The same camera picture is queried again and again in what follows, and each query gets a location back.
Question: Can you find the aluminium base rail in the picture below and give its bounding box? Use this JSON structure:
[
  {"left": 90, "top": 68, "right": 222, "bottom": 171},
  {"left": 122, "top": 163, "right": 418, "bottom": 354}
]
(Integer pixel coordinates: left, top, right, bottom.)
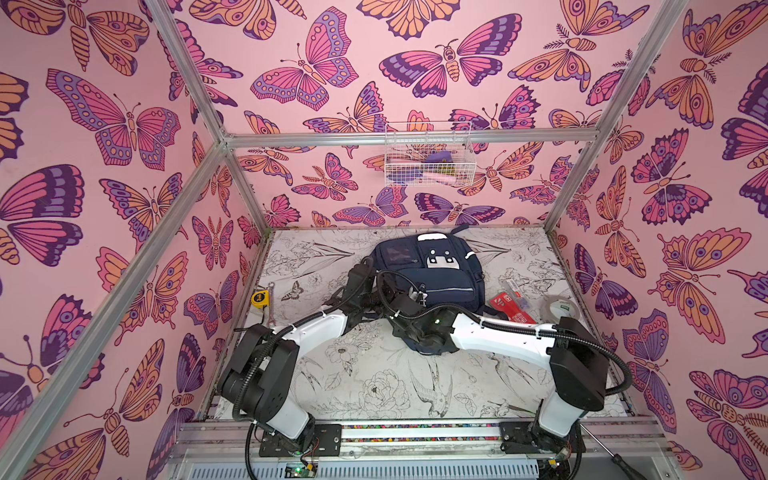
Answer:
[{"left": 161, "top": 417, "right": 685, "bottom": 479}]

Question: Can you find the navy blue student backpack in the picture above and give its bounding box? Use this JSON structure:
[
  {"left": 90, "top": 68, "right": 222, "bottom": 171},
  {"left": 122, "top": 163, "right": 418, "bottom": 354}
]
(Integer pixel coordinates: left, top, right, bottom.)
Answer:
[{"left": 372, "top": 229, "right": 486, "bottom": 356}]

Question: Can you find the white wire basket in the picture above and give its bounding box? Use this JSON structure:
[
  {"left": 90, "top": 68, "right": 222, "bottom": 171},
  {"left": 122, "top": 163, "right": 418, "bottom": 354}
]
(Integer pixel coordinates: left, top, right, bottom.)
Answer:
[{"left": 381, "top": 122, "right": 477, "bottom": 188}]

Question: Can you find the yellow tape measure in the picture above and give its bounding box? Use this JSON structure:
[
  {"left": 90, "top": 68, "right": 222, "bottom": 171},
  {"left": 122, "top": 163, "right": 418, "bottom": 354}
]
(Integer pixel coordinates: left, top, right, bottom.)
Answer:
[{"left": 250, "top": 290, "right": 271, "bottom": 309}]

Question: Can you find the green circuit board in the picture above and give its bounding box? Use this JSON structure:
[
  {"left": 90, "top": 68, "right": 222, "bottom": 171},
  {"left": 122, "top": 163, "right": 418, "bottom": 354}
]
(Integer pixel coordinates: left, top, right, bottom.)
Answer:
[{"left": 284, "top": 463, "right": 318, "bottom": 479}]

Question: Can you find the black handled screwdriver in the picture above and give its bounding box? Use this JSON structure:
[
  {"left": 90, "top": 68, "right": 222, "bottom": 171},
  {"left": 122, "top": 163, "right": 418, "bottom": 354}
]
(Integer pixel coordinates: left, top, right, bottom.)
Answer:
[{"left": 580, "top": 422, "right": 646, "bottom": 480}]

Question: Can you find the silver wrench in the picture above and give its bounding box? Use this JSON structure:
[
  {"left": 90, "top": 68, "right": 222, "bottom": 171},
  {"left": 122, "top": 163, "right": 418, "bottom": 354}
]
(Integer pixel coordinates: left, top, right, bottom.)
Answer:
[{"left": 263, "top": 282, "right": 276, "bottom": 327}]

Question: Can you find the clear packing tape roll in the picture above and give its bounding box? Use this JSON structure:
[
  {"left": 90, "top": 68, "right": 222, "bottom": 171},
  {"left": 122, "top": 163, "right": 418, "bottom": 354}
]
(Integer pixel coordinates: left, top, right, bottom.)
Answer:
[{"left": 541, "top": 296, "right": 581, "bottom": 324}]

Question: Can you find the clear plastic stationery case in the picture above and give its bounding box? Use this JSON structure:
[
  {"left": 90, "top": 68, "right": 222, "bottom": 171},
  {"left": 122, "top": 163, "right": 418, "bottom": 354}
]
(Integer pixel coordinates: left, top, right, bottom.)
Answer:
[{"left": 501, "top": 278, "right": 532, "bottom": 311}]

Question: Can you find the red paper pack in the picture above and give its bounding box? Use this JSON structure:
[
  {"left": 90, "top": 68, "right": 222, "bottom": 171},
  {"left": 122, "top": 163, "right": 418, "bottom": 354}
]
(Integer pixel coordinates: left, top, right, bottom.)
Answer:
[{"left": 490, "top": 292, "right": 536, "bottom": 325}]

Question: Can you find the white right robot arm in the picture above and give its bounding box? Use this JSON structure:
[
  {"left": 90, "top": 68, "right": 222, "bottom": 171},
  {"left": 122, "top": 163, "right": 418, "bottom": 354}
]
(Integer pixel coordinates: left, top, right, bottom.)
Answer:
[{"left": 375, "top": 271, "right": 634, "bottom": 450}]

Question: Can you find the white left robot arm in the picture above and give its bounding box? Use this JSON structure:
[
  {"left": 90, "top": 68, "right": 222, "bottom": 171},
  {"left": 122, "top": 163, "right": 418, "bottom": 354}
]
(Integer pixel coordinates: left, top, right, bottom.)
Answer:
[{"left": 216, "top": 257, "right": 376, "bottom": 455}]

